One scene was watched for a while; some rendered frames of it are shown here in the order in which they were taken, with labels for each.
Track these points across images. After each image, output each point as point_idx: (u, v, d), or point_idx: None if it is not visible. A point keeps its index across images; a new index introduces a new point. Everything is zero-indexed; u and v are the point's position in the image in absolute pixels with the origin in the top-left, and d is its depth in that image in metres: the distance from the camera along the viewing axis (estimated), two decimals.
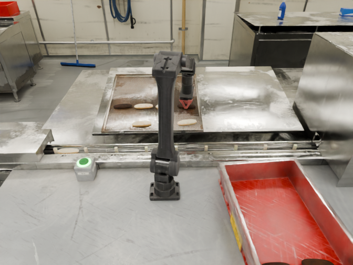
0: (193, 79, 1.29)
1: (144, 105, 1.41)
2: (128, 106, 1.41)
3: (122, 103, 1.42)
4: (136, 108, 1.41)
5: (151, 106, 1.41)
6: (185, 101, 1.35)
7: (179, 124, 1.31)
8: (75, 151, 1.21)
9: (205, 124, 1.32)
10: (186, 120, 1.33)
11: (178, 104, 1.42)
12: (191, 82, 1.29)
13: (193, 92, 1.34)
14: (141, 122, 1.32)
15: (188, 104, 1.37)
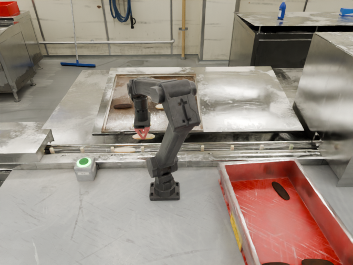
0: (147, 101, 1.09)
1: None
2: (128, 106, 1.41)
3: (122, 103, 1.42)
4: (134, 138, 1.17)
5: (153, 136, 1.18)
6: None
7: None
8: (133, 150, 1.21)
9: (205, 124, 1.32)
10: None
11: (276, 182, 1.09)
12: (147, 104, 1.08)
13: (134, 118, 1.13)
14: None
15: None
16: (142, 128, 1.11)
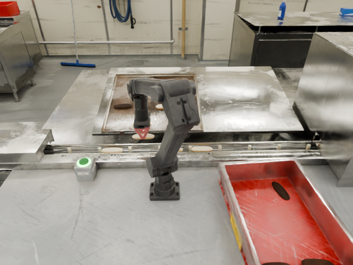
0: (147, 101, 1.09)
1: None
2: (128, 106, 1.41)
3: (122, 103, 1.42)
4: None
5: (181, 150, 1.22)
6: (141, 129, 1.13)
7: (134, 137, 1.18)
8: (210, 149, 1.22)
9: (205, 124, 1.32)
10: (143, 134, 1.19)
11: (276, 182, 1.09)
12: (147, 104, 1.08)
13: (149, 118, 1.13)
14: None
15: (146, 133, 1.14)
16: None
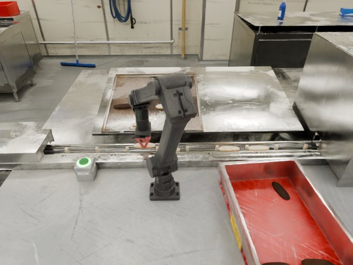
0: (148, 111, 1.12)
1: (230, 148, 1.22)
2: (128, 106, 1.41)
3: (122, 103, 1.42)
4: (221, 150, 1.22)
5: (238, 149, 1.22)
6: (142, 139, 1.15)
7: (135, 146, 1.20)
8: (267, 148, 1.23)
9: (205, 124, 1.32)
10: (144, 143, 1.21)
11: (276, 182, 1.09)
12: (148, 114, 1.11)
13: (150, 128, 1.15)
14: None
15: (147, 143, 1.17)
16: None
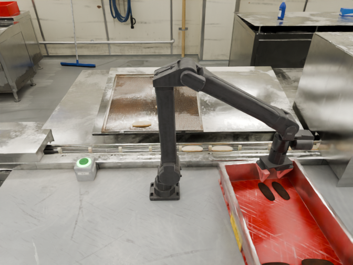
0: (283, 148, 0.89)
1: None
2: (267, 196, 1.02)
3: (269, 189, 1.05)
4: None
5: (291, 149, 1.23)
6: None
7: (184, 150, 1.22)
8: None
9: (205, 124, 1.32)
10: (191, 146, 1.23)
11: (276, 182, 1.09)
12: (278, 148, 0.90)
13: None
14: (141, 122, 1.32)
15: None
16: (260, 168, 0.95)
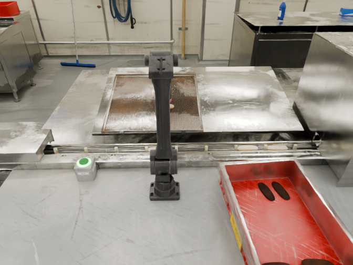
0: None
1: None
2: (267, 196, 1.02)
3: (269, 189, 1.05)
4: None
5: None
6: None
7: (239, 149, 1.22)
8: None
9: (205, 124, 1.32)
10: (247, 146, 1.24)
11: (276, 182, 1.09)
12: None
13: None
14: None
15: None
16: None
